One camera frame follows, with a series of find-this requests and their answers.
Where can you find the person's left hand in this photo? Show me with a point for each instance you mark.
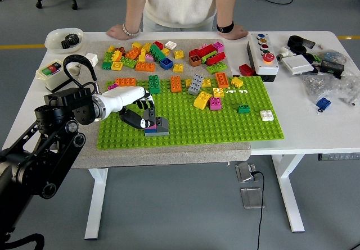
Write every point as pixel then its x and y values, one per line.
pixel 236 33

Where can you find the person's right hand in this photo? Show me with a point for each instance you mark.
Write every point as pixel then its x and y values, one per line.
pixel 116 32

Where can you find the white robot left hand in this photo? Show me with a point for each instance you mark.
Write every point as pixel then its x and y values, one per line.
pixel 123 97

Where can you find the grey sloped toy brick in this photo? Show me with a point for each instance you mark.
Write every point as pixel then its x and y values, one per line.
pixel 162 126
pixel 151 116

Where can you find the pink square toy brick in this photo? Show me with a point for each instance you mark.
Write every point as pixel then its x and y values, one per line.
pixel 153 126
pixel 218 46
pixel 113 86
pixel 216 104

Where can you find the person's left forearm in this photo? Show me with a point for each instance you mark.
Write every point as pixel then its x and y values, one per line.
pixel 225 2

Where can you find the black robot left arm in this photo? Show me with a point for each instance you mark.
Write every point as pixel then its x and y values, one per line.
pixel 42 160

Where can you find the person's right forearm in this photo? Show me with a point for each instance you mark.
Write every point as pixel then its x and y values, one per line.
pixel 135 2

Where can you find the orange long toy brick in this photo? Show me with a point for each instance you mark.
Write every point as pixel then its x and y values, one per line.
pixel 125 82
pixel 145 67
pixel 222 80

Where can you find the brown toy brick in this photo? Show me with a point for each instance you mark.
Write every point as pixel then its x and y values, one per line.
pixel 120 49
pixel 194 61

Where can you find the yellow and orange brick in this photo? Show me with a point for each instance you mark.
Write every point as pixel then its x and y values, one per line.
pixel 116 56

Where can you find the lime flat toy brick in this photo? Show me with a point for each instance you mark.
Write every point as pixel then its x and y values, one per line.
pixel 211 54

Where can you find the green long toy brick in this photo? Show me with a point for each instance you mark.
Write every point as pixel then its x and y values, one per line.
pixel 156 52
pixel 154 84

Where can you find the red curved toy brick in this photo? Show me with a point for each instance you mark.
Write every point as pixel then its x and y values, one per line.
pixel 216 59

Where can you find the small green toy brick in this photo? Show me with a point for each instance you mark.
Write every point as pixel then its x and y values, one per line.
pixel 243 109
pixel 106 65

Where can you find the large red toy brick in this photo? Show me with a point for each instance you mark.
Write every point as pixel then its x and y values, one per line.
pixel 206 51

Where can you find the small pink toy brick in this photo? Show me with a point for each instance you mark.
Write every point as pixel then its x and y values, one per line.
pixel 203 46
pixel 150 58

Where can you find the red square toy brick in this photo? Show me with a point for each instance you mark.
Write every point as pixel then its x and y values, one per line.
pixel 158 45
pixel 247 70
pixel 193 52

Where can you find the lime long toy brick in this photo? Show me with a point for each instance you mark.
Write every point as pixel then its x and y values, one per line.
pixel 216 68

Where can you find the blue square toy brick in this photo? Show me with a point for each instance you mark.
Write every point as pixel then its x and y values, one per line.
pixel 150 131
pixel 166 63
pixel 323 103

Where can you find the grey flat toy brick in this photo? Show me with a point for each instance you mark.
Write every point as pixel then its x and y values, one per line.
pixel 157 134

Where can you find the white square toy brick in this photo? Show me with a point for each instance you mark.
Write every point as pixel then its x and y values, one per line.
pixel 267 116
pixel 170 45

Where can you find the grey long toy brick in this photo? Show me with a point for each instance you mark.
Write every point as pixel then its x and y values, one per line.
pixel 195 85

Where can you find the yellow curved toy brick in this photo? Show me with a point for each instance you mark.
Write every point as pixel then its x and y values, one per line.
pixel 202 101

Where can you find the green baseplate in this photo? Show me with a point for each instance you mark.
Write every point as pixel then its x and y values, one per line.
pixel 197 126

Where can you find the black wristwatch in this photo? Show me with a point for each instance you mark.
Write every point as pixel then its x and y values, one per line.
pixel 224 28

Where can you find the white cube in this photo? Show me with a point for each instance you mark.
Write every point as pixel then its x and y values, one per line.
pixel 92 59

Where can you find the black gear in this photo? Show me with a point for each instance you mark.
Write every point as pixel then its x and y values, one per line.
pixel 66 44
pixel 74 39

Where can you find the push-button control box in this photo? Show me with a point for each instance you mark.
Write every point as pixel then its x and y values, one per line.
pixel 265 67

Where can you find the white pipe fitting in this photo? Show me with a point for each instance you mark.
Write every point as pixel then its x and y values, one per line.
pixel 284 52

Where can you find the black tape roll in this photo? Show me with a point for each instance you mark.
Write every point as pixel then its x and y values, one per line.
pixel 302 50
pixel 290 40

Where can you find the white bowl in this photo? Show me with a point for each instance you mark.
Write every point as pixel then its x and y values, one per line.
pixel 53 43

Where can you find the person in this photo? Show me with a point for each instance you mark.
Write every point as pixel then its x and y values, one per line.
pixel 178 0

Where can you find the grey-brown mat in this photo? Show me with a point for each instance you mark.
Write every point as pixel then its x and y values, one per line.
pixel 168 156

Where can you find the small grey black device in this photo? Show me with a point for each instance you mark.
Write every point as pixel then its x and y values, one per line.
pixel 310 43

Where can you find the green plastic clip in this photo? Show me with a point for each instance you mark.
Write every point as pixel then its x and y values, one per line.
pixel 317 58

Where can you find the clear bag of screws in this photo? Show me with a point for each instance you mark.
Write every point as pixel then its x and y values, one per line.
pixel 316 84

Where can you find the clear bag blue parts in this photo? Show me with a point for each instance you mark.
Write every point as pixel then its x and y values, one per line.
pixel 332 55

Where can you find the black power adapter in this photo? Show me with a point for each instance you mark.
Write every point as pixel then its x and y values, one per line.
pixel 332 68

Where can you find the white table leg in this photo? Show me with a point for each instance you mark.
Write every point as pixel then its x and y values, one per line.
pixel 97 205
pixel 289 193

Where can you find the clear bag of parts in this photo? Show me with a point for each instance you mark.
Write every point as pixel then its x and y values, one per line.
pixel 350 90

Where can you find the table height control panel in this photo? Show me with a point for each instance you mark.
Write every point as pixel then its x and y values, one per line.
pixel 339 157

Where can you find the white switch panel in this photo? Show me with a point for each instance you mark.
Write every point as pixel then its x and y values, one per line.
pixel 297 65

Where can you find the white red-green switch box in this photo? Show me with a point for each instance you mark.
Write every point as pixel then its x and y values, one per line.
pixel 52 78

